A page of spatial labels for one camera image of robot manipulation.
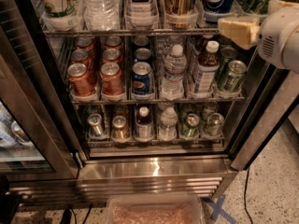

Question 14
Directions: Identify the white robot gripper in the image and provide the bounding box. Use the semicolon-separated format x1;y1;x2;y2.
218;0;299;70

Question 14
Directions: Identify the green can middle behind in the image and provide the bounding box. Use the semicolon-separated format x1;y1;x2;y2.
215;46;238;80

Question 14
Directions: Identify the green can middle front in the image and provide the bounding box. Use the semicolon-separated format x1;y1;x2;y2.
218;60;247;92

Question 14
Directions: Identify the gold brown tall can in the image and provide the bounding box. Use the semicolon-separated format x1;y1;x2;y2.
164;0;195;28

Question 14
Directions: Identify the water bottle middle shelf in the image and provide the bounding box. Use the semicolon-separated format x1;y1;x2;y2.
162;44;187;100

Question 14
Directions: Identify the silver green can bottom right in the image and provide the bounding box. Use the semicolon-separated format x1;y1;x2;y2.
203;113;224;137

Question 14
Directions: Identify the white labelled bottle top shelf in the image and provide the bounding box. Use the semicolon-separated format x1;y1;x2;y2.
127;0;156;27

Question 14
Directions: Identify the green can bottom shelf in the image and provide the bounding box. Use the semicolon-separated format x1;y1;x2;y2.
180;113;200;137

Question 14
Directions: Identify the pepsi can middle behind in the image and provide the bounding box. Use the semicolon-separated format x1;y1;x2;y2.
134;48;152;63

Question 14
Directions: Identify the blue pepsi can middle shelf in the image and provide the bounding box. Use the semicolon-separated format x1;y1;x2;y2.
132;62;153;95

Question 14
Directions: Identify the water bottle bottom shelf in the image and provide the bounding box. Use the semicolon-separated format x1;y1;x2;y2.
158;106;178;141

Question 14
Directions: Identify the red soda can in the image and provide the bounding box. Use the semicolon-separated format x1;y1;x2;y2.
67;63;95;96
105;35;122;50
102;49;122;65
71;49;92;66
75;37;94;50
100;63;124;95

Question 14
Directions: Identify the clear water bottle top shelf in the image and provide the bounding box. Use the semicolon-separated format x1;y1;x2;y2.
83;0;120;31

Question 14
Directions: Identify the tea bottle bottom shelf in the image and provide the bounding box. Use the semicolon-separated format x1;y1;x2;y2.
136;106;153;140

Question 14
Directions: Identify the stainless steel fridge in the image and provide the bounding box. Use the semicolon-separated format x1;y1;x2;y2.
0;4;298;206

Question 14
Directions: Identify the red soda can back left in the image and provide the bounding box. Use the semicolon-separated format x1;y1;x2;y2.
75;37;94;50

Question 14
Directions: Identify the bronze can bottom shelf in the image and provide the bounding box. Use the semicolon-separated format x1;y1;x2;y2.
112;116;129;139

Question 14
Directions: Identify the red soda can middle left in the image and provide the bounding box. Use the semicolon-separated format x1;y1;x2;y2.
71;49;92;66

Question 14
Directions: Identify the red soda can front left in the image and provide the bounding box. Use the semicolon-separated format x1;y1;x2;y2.
67;63;95;96

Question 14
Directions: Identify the silver can bottom left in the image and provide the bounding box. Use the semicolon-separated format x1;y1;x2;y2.
87;114;104;136

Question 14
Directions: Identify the glass fridge door left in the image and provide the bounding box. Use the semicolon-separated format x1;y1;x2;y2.
0;0;84;182

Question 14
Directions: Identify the iced tea bottle white cap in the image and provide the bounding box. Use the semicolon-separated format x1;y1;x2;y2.
192;40;220;93

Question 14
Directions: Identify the blue tape cross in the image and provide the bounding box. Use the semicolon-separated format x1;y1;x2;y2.
204;194;236;224

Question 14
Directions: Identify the clear plastic bin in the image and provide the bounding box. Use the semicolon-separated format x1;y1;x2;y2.
105;192;206;224

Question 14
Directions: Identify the black power cable right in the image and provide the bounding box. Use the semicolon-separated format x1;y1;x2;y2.
243;167;254;224

